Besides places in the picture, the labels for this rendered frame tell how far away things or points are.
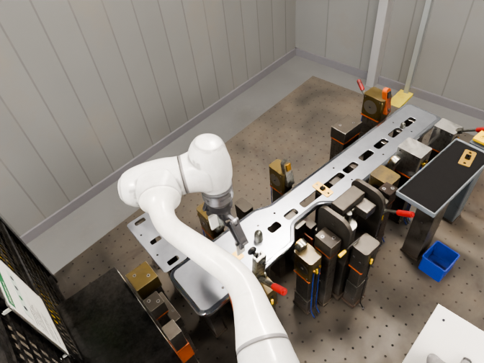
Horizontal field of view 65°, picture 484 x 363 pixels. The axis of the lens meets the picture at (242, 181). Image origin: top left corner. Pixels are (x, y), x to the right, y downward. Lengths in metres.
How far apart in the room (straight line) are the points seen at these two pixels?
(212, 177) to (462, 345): 0.87
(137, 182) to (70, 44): 1.84
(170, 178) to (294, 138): 1.37
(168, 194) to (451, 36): 2.96
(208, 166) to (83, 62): 1.94
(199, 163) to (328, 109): 1.60
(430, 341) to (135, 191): 0.96
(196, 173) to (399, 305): 1.02
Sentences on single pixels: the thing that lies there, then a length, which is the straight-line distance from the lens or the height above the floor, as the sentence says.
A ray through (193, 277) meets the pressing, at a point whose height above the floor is 1.00.
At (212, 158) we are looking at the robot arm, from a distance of 0.93.
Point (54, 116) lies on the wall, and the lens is 2.80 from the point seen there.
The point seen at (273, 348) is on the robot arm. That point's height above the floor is 1.49.
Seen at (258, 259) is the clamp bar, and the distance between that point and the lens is 1.11.
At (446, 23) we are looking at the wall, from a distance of 3.55.
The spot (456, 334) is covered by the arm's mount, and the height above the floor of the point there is 0.99.
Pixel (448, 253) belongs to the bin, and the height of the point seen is 0.76.
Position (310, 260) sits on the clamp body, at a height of 1.07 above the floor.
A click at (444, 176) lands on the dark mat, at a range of 1.46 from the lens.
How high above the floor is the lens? 2.16
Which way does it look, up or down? 47 degrees down
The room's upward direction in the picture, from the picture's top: 8 degrees counter-clockwise
